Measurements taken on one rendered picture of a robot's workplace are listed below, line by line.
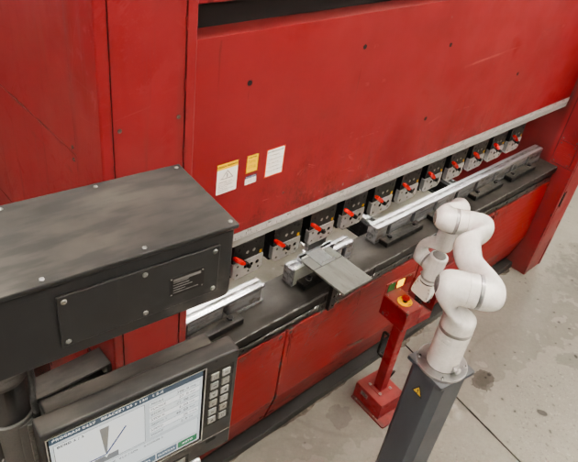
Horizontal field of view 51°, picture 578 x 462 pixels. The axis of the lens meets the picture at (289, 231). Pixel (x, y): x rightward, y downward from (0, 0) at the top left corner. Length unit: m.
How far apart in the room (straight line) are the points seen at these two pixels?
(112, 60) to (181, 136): 0.28
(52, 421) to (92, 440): 0.11
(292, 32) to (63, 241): 1.08
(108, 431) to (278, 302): 1.37
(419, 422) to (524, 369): 1.64
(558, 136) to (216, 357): 3.30
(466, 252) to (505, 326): 2.06
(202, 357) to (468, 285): 1.01
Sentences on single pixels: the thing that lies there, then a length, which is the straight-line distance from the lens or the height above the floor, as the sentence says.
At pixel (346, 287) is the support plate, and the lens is 2.53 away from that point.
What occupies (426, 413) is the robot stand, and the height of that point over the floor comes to 0.82.
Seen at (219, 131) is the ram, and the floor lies 1.76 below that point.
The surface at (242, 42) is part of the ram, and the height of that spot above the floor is 2.03.
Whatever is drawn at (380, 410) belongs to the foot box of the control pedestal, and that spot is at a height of 0.09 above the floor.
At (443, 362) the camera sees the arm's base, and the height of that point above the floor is 1.06.
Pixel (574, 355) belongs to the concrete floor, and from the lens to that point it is 4.28.
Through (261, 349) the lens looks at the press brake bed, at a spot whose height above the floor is 0.74.
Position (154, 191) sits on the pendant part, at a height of 1.95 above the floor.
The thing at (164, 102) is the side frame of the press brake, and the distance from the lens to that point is 1.45.
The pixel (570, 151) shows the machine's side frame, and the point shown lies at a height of 1.00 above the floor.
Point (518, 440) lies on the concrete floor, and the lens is 3.62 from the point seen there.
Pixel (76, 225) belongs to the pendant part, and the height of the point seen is 1.95.
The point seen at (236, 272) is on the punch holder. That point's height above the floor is 1.13.
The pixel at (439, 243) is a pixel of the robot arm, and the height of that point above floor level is 1.16.
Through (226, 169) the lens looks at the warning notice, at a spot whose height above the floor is 1.62.
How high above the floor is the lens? 2.63
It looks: 36 degrees down
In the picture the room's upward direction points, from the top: 9 degrees clockwise
